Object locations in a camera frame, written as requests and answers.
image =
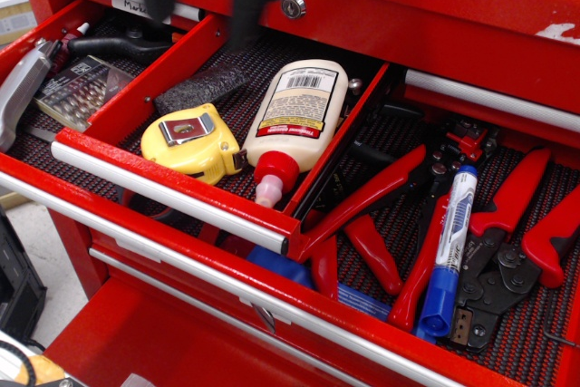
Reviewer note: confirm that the blue white marker pen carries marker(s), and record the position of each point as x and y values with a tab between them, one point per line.
439	303

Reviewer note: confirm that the silver round drawer lock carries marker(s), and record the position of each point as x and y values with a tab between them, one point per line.
293	9

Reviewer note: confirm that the small red open drawer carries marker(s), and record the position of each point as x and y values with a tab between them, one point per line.
110	147

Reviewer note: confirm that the wide red open drawer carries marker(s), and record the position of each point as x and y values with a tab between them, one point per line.
177	301

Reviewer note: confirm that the white markers label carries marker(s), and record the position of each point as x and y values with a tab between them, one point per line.
140	9

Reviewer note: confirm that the black textured sanding block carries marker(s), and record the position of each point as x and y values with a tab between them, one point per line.
204	87

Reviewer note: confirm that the white glue bottle red cap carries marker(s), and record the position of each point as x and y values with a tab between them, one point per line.
295	123

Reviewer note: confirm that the yellow tape measure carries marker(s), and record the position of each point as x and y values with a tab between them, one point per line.
194	142

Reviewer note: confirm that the small red threadlocker bottle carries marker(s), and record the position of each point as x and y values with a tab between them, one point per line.
63	54

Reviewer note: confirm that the drill bit set case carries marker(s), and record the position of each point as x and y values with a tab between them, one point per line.
74	94

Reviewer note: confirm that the red metal tool chest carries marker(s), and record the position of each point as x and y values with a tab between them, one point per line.
508	46

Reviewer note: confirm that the silver utility knife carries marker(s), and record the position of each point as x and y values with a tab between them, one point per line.
21	85

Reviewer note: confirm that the blue plastic tool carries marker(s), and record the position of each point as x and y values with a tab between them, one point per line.
301	274

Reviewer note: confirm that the black box on floor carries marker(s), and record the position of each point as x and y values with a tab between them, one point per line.
22	291

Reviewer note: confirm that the black hex key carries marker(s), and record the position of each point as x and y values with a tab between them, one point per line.
560	339

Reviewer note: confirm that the black handled pliers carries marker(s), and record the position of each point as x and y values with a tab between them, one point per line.
136	42

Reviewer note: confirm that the red handled wire stripper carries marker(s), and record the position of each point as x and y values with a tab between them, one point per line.
424	176

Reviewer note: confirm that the red handled crimping tool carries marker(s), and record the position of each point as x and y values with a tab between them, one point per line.
499	270

